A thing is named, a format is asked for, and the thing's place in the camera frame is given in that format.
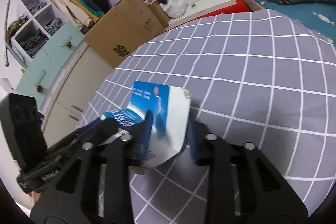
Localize white blue carton box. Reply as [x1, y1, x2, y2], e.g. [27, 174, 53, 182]
[101, 81, 191, 168]

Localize mint green drawer unit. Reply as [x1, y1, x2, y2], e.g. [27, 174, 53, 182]
[16, 21, 84, 107]

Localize beige low cabinet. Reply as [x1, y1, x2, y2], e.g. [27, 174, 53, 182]
[41, 42, 113, 147]

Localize white open shelf unit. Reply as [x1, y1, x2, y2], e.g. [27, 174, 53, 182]
[5, 0, 83, 69]

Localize grey checked bed sheet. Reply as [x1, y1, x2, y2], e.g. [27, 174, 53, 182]
[79, 10, 335, 214]

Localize hanging clothes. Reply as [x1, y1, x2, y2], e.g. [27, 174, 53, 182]
[50, 0, 110, 33]

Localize large brown cardboard box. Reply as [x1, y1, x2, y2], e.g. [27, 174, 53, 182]
[84, 0, 165, 68]

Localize red storage box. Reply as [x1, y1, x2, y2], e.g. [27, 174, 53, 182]
[182, 0, 251, 24]

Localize teal mattress sheet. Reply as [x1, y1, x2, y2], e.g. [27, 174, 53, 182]
[243, 0, 335, 44]

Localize white plastic bag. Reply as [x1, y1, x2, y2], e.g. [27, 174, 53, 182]
[159, 0, 188, 19]

